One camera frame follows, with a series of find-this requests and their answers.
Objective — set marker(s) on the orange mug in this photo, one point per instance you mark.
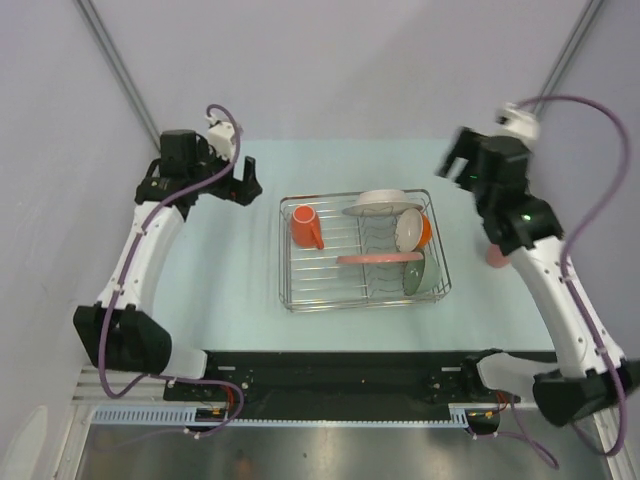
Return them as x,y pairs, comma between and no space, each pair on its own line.
305,228

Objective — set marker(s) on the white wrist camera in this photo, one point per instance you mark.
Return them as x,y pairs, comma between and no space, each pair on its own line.
222,136
517,123

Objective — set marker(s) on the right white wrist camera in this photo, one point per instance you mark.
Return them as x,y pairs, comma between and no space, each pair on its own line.
517,123

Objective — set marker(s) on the pink cream floral plate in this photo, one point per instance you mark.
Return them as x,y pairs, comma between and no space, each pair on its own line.
379,258

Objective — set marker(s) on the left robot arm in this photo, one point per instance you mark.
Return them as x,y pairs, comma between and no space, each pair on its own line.
118,331

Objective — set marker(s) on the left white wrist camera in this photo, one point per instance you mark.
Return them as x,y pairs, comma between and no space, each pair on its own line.
222,136

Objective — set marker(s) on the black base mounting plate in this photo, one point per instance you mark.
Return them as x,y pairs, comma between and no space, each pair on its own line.
349,386

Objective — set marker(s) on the pink plastic cup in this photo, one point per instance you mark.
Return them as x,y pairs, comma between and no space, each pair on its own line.
495,258

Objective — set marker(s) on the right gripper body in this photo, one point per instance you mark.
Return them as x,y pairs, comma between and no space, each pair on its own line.
481,200

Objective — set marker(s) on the light green bowl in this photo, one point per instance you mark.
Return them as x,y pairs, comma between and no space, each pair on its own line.
421,275

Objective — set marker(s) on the white cable duct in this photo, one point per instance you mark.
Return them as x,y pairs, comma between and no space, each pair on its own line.
144,415

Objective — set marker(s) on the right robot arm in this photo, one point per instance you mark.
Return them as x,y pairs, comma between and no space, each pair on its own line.
591,372

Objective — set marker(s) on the metal wire dish rack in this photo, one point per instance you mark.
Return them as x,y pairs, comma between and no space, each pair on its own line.
310,280

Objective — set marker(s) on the orange white bowl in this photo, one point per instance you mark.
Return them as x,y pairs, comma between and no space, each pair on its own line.
413,230

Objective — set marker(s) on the white deep plate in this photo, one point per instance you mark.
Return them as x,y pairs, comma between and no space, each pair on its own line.
383,202

